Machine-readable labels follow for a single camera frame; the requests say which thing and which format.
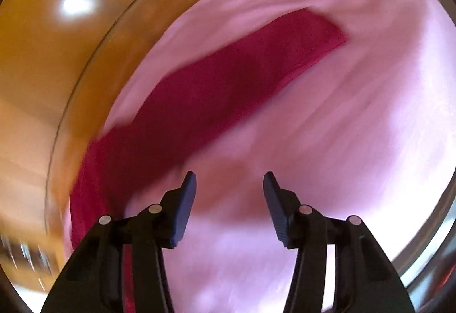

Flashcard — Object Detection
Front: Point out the wooden panelled headboard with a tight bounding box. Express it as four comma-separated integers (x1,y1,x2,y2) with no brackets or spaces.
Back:
0,0,314,299

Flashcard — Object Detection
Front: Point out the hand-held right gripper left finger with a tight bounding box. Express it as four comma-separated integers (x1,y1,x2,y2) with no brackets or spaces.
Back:
41,171,197,313

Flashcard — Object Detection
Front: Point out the dark red cloth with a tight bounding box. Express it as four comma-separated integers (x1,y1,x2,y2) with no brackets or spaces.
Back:
69,8,348,313

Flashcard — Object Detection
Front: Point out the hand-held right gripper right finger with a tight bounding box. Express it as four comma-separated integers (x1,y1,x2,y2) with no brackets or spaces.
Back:
263,172,416,313

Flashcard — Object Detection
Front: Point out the pink bedspread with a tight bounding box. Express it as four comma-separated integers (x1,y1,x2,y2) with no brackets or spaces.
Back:
64,0,456,313

